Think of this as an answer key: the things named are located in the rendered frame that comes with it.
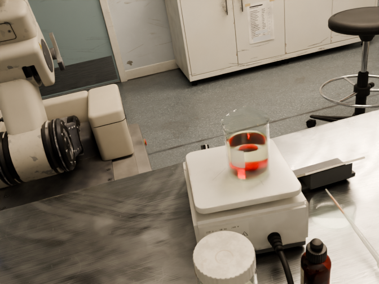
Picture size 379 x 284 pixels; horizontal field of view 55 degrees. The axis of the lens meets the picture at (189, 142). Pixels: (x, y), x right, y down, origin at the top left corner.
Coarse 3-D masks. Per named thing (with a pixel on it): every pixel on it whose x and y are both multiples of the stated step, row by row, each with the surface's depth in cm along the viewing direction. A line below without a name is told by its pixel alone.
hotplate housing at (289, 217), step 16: (192, 208) 42; (240, 208) 40; (256, 208) 40; (272, 208) 40; (288, 208) 40; (304, 208) 40; (208, 224) 40; (224, 224) 40; (240, 224) 40; (256, 224) 40; (272, 224) 41; (288, 224) 41; (304, 224) 41; (256, 240) 41; (272, 240) 41; (288, 240) 42; (304, 240) 42
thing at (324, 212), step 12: (324, 192) 48; (336, 192) 48; (312, 204) 48; (324, 204) 49; (348, 204) 47; (312, 216) 46; (324, 216) 47; (336, 216) 46; (324, 228) 45; (336, 228) 44; (348, 228) 44
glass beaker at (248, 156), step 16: (224, 112) 41; (240, 112) 42; (256, 112) 41; (224, 128) 39; (240, 128) 37; (256, 128) 42; (240, 144) 38; (256, 144) 38; (240, 160) 39; (256, 160) 39; (240, 176) 41; (256, 176) 40
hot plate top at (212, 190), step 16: (272, 144) 47; (192, 160) 47; (208, 160) 47; (224, 160) 46; (272, 160) 44; (192, 176) 44; (208, 176) 44; (224, 176) 43; (272, 176) 42; (288, 176) 41; (192, 192) 41; (208, 192) 41; (224, 192) 40; (240, 192) 40; (256, 192) 40; (272, 192) 39; (288, 192) 39; (208, 208) 39; (224, 208) 39
